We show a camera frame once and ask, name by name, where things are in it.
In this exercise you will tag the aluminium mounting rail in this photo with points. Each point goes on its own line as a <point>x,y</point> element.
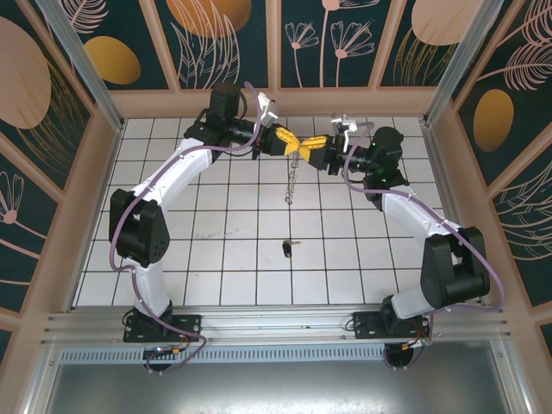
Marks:
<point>276,323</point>

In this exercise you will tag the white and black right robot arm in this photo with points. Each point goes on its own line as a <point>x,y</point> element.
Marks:
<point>405,215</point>

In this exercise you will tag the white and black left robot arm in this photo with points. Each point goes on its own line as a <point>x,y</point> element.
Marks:
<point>172,181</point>

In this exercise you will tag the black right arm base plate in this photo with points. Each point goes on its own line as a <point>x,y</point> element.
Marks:
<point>366,328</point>

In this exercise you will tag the galvanised metal sheet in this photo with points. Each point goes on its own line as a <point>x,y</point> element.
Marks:
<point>276,388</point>

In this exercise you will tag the silver key with black head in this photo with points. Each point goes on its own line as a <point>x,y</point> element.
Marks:
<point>286,251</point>

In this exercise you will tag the small controller board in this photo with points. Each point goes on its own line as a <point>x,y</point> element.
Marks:
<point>166,351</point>
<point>416,343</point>

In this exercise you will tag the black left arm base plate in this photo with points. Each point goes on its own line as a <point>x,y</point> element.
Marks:
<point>190,328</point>

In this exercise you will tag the aluminium corner post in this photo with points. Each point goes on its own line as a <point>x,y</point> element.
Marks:
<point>85,73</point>
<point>462,64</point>

